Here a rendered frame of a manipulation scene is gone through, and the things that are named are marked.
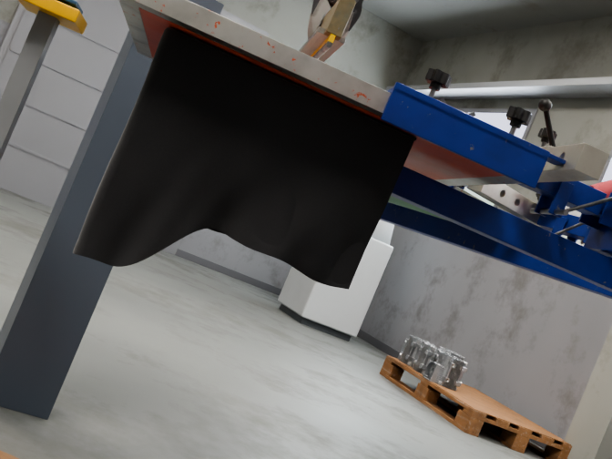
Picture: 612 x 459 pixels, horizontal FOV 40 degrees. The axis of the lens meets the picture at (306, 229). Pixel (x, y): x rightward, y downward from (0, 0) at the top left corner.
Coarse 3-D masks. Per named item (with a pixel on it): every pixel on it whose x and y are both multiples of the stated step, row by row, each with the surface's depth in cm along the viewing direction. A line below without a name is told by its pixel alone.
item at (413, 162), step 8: (152, 40) 168; (152, 48) 179; (152, 56) 191; (408, 160) 185; (416, 160) 180; (424, 160) 175; (416, 168) 192; (424, 168) 187; (432, 168) 182; (440, 168) 177; (432, 176) 193; (440, 176) 188; (448, 176) 183; (456, 176) 178
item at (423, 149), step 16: (144, 16) 147; (160, 32) 155; (192, 32) 143; (224, 48) 145; (256, 64) 147; (368, 112) 148; (400, 128) 151; (416, 144) 160; (432, 144) 153; (432, 160) 171; (448, 160) 163; (464, 160) 155; (464, 176) 173; (480, 176) 165; (496, 176) 158
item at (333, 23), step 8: (344, 0) 152; (352, 0) 152; (336, 8) 152; (344, 8) 152; (352, 8) 152; (328, 16) 161; (336, 16) 152; (344, 16) 152; (328, 24) 154; (336, 24) 152; (344, 24) 152; (328, 32) 152; (336, 32) 152
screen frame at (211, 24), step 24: (120, 0) 141; (144, 0) 137; (168, 0) 138; (192, 24) 138; (216, 24) 139; (144, 48) 184; (240, 48) 140; (264, 48) 140; (288, 48) 141; (288, 72) 142; (312, 72) 141; (336, 72) 142; (336, 96) 145; (360, 96) 143; (384, 96) 143
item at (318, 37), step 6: (318, 30) 155; (324, 30) 155; (312, 36) 161; (318, 36) 159; (324, 36) 157; (306, 42) 171; (312, 42) 165; (318, 42) 163; (336, 42) 157; (342, 42) 156; (306, 48) 174; (312, 48) 171; (330, 48) 164; (336, 48) 162; (306, 54) 179; (324, 54) 171; (330, 54) 169; (324, 60) 178
